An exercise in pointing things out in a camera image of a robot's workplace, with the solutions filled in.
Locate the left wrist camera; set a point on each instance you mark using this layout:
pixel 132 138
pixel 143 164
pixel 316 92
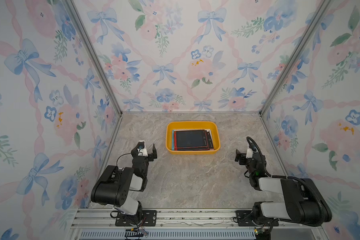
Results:
pixel 142 150

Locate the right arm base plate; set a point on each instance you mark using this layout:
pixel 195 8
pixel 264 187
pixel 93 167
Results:
pixel 246 218

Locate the red writing tablet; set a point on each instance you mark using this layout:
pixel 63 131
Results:
pixel 209 139
pixel 191 140

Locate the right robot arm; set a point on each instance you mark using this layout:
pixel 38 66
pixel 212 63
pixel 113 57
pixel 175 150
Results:
pixel 302 201

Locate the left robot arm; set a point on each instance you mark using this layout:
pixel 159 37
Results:
pixel 113 186

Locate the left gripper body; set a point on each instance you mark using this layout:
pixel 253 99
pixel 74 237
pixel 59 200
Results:
pixel 151 153

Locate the yellow plastic storage box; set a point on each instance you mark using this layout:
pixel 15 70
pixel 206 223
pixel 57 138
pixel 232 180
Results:
pixel 192 125

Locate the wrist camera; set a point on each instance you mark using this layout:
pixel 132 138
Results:
pixel 142 150
pixel 251 150

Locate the aluminium mounting rail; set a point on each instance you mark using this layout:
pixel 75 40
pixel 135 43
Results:
pixel 184 224

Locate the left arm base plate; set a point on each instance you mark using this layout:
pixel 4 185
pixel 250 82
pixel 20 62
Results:
pixel 145 218

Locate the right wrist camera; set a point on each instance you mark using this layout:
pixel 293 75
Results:
pixel 251 150

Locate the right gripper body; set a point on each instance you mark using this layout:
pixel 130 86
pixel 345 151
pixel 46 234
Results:
pixel 241 159

